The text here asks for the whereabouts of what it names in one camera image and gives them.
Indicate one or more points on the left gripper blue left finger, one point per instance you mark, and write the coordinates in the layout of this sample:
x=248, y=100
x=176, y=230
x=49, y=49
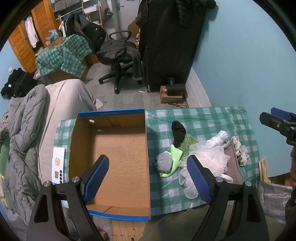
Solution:
x=93, y=177

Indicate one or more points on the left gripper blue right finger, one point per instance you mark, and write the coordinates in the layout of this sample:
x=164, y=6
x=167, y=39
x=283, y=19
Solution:
x=202, y=178

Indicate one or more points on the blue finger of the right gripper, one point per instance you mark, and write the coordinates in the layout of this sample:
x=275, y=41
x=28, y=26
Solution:
x=287, y=116
x=274, y=122

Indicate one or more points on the white mesh bath pouf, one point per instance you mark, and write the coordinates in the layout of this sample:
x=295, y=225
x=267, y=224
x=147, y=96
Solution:
x=210, y=157

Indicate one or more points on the grey brown towel mitt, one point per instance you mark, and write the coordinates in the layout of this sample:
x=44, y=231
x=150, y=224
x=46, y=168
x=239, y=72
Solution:
x=233, y=169

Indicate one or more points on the lime green cloth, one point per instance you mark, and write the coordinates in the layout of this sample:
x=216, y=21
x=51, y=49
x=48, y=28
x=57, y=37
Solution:
x=175, y=154

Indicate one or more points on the white plastic bag bundle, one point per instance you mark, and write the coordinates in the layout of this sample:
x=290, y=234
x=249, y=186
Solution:
x=218, y=139

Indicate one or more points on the green patterned cloth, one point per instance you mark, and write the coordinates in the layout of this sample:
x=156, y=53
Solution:
x=185, y=145

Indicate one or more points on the grey sock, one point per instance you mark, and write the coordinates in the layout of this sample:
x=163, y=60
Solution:
x=163, y=162

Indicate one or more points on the black sock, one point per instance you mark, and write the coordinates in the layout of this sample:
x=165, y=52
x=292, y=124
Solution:
x=179, y=133

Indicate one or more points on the person's right hand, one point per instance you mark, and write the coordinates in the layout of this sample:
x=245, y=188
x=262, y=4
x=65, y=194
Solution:
x=293, y=168

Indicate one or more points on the green checkered tablecloth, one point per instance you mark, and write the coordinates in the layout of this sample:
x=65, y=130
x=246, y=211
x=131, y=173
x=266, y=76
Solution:
x=167, y=195

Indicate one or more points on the wooden board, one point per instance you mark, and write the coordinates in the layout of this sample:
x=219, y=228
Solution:
x=263, y=171

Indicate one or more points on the cream knitted cloth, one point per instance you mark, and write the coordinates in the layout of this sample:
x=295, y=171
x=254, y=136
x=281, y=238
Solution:
x=240, y=151

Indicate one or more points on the blue cardboard box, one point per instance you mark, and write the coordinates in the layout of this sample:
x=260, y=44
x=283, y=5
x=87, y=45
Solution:
x=119, y=136

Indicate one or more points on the silver plastic bag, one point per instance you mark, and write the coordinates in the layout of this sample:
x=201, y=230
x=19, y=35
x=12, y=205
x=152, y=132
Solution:
x=273, y=198

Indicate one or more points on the beige bed mattress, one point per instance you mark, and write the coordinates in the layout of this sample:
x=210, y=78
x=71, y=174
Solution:
x=64, y=100

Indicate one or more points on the small cardboard box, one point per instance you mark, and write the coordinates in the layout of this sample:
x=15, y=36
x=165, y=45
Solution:
x=164, y=98

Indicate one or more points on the grey quilted blanket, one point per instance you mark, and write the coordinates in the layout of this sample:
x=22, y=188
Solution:
x=21, y=177

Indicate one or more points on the black cylinder device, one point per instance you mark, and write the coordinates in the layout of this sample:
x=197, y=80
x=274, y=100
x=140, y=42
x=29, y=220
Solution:
x=173, y=89

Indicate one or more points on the green checkered covered box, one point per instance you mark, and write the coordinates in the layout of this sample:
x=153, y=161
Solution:
x=65, y=59

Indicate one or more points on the black clothes pile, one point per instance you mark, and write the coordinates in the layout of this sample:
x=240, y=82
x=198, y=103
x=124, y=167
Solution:
x=19, y=84

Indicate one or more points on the black office chair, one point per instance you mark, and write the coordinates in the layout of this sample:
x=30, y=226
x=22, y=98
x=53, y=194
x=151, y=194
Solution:
x=117, y=52

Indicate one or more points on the black fabric wardrobe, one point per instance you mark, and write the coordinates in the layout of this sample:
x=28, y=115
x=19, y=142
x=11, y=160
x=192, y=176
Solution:
x=169, y=36

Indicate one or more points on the orange wooden louvre door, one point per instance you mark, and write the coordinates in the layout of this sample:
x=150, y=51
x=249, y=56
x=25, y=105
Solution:
x=31, y=33

